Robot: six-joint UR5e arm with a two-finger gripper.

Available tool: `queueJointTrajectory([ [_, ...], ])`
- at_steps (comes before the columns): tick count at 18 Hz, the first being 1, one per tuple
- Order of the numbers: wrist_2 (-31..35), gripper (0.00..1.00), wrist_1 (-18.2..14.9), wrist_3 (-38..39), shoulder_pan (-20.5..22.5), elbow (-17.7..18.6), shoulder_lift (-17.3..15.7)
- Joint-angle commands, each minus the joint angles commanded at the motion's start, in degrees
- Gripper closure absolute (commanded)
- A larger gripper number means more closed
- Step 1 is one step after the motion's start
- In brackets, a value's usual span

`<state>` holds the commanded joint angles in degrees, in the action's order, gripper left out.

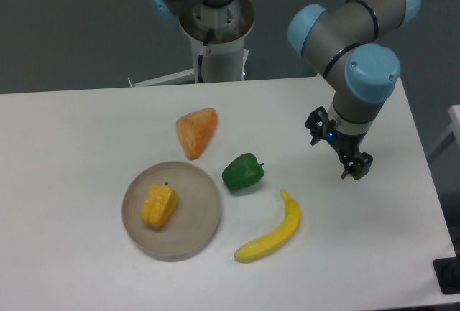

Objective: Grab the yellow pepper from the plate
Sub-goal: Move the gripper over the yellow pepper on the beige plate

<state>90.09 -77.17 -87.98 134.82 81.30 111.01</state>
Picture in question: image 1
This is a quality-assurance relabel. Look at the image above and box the yellow toy pepper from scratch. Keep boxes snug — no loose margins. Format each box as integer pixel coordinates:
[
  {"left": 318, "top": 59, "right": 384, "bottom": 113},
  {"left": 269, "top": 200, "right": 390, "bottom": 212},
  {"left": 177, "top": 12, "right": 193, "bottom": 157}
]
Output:
[{"left": 140, "top": 182, "right": 178, "bottom": 228}]

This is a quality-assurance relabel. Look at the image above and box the white furniture at right edge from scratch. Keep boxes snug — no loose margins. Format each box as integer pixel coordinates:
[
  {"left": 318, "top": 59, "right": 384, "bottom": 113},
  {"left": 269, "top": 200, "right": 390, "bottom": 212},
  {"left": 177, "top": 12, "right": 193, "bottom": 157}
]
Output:
[{"left": 425, "top": 104, "right": 459, "bottom": 163}]

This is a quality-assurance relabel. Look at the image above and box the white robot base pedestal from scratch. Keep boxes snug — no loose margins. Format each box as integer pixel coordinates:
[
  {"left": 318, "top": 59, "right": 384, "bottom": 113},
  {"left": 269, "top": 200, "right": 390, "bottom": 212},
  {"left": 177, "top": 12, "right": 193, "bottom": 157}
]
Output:
[{"left": 133, "top": 0, "right": 254, "bottom": 87}]

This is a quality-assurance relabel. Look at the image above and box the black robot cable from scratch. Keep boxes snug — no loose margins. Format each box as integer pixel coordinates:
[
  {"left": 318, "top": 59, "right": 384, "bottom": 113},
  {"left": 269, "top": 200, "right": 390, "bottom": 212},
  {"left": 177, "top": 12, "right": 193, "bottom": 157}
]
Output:
[{"left": 195, "top": 27, "right": 216, "bottom": 84}]

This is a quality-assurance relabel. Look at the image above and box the orange toy bread wedge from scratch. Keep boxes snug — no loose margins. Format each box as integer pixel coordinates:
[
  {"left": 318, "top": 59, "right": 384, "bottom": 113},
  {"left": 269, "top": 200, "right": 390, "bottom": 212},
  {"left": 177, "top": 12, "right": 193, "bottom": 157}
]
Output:
[{"left": 175, "top": 108, "right": 218, "bottom": 160}]

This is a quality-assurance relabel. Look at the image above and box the yellow toy banana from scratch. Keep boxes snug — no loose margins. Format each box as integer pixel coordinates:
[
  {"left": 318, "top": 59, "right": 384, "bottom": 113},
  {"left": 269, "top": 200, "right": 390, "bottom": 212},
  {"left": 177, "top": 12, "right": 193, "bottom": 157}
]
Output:
[{"left": 234, "top": 189, "right": 301, "bottom": 263}]

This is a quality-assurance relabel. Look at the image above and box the black clamp at table edge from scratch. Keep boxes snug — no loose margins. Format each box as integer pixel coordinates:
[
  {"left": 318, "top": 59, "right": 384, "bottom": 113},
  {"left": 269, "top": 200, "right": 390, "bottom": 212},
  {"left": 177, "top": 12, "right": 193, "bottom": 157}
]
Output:
[{"left": 433, "top": 256, "right": 459, "bottom": 295}]

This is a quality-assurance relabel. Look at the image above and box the green toy pepper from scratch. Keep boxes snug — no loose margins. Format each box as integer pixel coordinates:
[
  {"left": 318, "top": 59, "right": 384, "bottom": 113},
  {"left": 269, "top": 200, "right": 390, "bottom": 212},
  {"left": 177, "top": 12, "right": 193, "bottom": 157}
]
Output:
[{"left": 221, "top": 153, "right": 265, "bottom": 191}]

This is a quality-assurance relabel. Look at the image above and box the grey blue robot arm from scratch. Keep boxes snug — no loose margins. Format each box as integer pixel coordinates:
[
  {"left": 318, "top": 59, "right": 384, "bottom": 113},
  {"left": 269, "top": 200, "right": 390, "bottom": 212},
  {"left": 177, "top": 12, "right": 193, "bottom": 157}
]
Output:
[{"left": 150, "top": 0, "right": 420, "bottom": 180}]

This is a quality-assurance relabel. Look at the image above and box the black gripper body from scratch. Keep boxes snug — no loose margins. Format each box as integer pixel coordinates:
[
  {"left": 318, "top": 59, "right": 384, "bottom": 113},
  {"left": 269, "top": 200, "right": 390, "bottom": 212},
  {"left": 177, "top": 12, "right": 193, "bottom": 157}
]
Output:
[{"left": 323, "top": 119, "right": 367, "bottom": 157}]

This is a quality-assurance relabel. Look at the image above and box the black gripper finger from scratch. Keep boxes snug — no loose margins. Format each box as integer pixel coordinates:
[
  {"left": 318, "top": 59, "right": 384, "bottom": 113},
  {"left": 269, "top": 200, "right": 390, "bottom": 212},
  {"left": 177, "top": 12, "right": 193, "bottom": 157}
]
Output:
[
  {"left": 305, "top": 106, "right": 336, "bottom": 145},
  {"left": 339, "top": 152, "right": 373, "bottom": 180}
]

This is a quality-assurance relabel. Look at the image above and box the beige round plate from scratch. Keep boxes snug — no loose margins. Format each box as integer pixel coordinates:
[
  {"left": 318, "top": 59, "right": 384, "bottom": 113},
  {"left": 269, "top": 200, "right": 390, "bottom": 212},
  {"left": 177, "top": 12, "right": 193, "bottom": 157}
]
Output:
[{"left": 121, "top": 162, "right": 222, "bottom": 261}]

